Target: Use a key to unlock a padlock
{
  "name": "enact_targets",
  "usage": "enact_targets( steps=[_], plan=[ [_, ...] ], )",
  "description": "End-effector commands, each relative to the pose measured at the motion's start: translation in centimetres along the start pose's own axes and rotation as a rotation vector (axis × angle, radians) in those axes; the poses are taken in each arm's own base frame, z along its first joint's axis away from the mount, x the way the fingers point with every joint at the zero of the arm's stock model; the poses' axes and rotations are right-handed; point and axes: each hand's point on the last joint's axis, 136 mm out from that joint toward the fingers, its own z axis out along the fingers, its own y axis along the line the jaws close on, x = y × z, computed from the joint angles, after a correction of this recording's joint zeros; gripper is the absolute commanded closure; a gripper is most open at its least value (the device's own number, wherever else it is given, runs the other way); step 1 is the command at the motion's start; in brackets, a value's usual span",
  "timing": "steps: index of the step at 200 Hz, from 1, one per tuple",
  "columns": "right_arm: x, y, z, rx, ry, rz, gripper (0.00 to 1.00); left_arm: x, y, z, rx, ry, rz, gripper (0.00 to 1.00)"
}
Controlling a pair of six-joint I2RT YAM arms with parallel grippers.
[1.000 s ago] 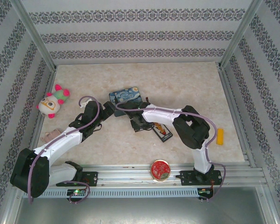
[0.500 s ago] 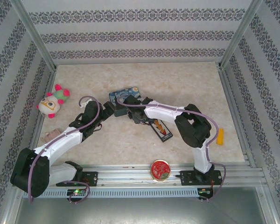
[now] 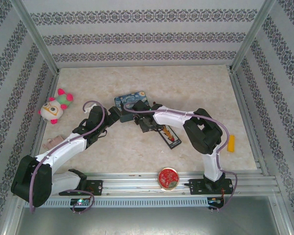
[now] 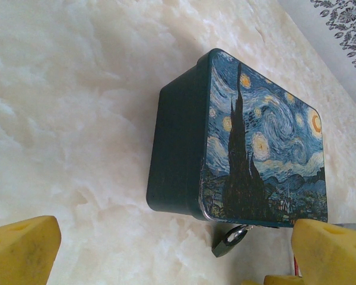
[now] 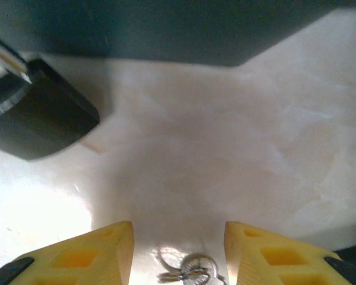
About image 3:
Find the black flat box with print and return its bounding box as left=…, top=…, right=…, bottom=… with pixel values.
left=158, top=123, right=182, bottom=150

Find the white plush toy with glasses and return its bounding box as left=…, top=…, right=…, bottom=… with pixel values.
left=38, top=88, right=74, bottom=126

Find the small pink toy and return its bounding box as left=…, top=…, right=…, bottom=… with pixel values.
left=43, top=135, right=64, bottom=149

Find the red round tin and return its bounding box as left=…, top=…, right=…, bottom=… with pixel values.
left=157, top=167, right=180, bottom=191

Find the circuit board with green light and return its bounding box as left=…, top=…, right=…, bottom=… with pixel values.
left=71, top=198, right=91, bottom=206

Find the yellow block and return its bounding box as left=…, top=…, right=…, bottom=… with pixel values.
left=226, top=134, right=236, bottom=153

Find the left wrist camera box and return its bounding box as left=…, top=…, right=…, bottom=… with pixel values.
left=84, top=102, right=97, bottom=114

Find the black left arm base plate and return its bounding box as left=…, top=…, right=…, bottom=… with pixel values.
left=58, top=180, right=104, bottom=196

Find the aluminium mounting rail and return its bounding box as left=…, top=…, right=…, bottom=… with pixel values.
left=13, top=172, right=277, bottom=196

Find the slotted grey cable duct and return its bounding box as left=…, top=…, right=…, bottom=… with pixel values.
left=23, top=197, right=209, bottom=208

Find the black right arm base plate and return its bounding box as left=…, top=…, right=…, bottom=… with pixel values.
left=190, top=178, right=233, bottom=196

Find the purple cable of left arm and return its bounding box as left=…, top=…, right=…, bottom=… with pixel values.
left=29, top=99, right=106, bottom=215

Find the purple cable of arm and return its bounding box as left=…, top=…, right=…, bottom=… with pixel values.
left=122, top=104, right=238, bottom=213
left=29, top=99, right=106, bottom=215

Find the aluminium frame post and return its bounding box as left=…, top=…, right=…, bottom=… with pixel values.
left=12, top=0, right=59, bottom=74
left=230, top=0, right=276, bottom=71

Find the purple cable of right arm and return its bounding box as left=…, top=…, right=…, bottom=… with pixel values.
left=122, top=104, right=238, bottom=213

